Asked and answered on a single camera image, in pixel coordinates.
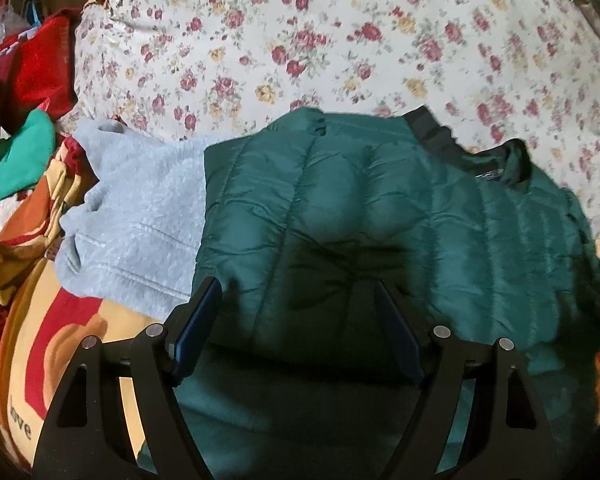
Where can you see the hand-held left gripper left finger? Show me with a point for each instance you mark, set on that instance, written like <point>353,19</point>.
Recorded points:
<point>196,330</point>

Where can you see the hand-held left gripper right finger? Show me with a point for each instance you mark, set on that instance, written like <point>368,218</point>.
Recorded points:
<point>403,340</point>

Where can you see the dark green puffer jacket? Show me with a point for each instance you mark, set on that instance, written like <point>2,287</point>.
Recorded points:
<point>355,200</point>

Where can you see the light blue fleece garment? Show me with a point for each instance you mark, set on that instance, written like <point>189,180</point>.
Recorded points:
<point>140,220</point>

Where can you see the yellow red printed blanket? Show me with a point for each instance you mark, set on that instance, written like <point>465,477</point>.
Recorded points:
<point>55,320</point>

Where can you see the bright green cloth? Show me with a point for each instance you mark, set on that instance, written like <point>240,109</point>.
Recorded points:
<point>25,155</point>

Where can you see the floral quilt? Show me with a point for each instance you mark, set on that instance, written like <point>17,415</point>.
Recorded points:
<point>330,35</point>

